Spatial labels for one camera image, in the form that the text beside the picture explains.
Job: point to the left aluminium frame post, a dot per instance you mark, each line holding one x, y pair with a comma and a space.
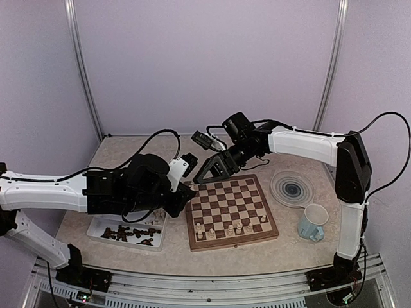
82, 70

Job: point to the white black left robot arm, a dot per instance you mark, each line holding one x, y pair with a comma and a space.
40, 192

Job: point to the blue spiral ceramic plate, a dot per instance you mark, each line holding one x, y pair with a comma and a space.
292, 189

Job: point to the dark chess pieces pile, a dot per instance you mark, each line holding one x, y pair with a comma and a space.
123, 233

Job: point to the white chess bishop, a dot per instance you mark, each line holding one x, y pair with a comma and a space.
200, 231

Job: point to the white chess pawn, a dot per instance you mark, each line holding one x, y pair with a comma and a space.
211, 234

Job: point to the front aluminium rail base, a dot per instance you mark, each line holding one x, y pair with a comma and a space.
128, 289

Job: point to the rear aluminium frame rail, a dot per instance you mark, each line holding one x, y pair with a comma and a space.
218, 134

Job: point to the white chess queen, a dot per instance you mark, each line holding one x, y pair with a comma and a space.
239, 227

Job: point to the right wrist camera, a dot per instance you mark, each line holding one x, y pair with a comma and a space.
208, 142

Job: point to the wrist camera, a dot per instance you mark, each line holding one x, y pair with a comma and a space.
180, 167
208, 142

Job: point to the light blue ceramic mug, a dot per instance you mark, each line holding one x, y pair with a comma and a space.
312, 221

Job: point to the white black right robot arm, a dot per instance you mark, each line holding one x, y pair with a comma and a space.
343, 154

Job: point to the white plastic divided tray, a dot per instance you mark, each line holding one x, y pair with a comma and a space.
136, 220

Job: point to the white chess king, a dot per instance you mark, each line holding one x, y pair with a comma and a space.
230, 231

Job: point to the right aluminium frame post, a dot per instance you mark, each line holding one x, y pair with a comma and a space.
333, 63

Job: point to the aluminium frame post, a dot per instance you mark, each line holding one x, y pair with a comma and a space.
333, 63
82, 70

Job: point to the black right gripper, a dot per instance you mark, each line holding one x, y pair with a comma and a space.
217, 167

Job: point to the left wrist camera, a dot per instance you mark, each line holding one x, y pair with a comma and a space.
180, 167

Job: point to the wooden chess board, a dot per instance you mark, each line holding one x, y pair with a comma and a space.
220, 204

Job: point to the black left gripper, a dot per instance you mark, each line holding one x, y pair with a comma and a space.
180, 200

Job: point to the light chess pieces pile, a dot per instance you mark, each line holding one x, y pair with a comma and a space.
157, 217

